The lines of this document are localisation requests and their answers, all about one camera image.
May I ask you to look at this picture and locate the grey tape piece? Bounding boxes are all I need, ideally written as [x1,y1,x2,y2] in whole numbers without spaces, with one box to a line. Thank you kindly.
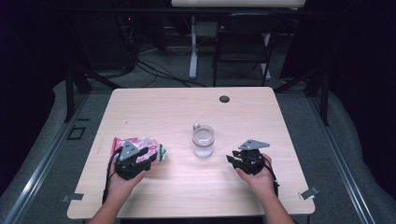
[61,192,85,203]
[298,186,320,201]

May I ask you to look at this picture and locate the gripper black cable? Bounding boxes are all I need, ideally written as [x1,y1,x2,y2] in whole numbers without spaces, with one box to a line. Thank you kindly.
[102,147,124,204]
[262,154,280,198]

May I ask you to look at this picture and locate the dark equipment box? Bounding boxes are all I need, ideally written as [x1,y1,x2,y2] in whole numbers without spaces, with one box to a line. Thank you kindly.
[70,12,134,71]

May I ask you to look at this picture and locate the person's left hand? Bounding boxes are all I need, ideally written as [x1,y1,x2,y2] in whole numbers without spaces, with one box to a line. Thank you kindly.
[106,161,149,200]

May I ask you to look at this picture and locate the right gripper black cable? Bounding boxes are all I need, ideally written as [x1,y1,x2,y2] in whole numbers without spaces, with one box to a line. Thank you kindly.
[262,154,280,198]

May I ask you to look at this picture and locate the clear glass cup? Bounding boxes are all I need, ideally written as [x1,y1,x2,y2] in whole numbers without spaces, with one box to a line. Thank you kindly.
[191,122,216,159]

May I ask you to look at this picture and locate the person's right hand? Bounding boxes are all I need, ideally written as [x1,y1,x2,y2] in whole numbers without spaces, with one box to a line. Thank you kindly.
[235,153,276,197]

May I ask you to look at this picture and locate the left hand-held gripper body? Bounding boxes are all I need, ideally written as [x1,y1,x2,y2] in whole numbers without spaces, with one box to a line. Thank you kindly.
[114,140,153,181]

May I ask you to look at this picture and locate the black metal stand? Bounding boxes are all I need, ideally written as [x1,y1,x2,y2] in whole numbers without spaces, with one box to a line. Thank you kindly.
[64,65,123,123]
[273,65,331,127]

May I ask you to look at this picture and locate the black folding chair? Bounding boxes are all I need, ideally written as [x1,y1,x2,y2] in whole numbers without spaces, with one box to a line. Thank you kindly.
[212,12,283,88]

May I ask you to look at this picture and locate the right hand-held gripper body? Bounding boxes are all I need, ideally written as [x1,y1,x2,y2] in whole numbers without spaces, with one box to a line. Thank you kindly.
[237,139,271,175]

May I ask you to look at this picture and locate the grey box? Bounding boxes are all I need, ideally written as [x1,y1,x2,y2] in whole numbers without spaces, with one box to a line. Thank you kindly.
[195,21,219,39]

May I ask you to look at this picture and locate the black metal crossbar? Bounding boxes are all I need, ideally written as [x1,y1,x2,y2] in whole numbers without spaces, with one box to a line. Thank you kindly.
[59,7,330,17]

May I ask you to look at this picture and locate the pink white plastic bag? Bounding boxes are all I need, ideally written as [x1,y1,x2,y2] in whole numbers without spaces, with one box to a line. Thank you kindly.
[111,135,168,164]

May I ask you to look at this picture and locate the metal floor rail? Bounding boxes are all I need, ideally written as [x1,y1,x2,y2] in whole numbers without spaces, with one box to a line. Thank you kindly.
[2,92,91,224]
[306,92,377,224]

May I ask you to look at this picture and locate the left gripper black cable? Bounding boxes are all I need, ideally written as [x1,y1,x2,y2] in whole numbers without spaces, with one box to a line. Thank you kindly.
[102,147,124,204]

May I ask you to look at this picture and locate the black floor cables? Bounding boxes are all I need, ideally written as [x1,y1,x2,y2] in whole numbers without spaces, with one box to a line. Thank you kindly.
[134,58,207,89]

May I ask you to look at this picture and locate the white desk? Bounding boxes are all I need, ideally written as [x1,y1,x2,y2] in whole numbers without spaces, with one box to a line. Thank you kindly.
[170,0,307,81]

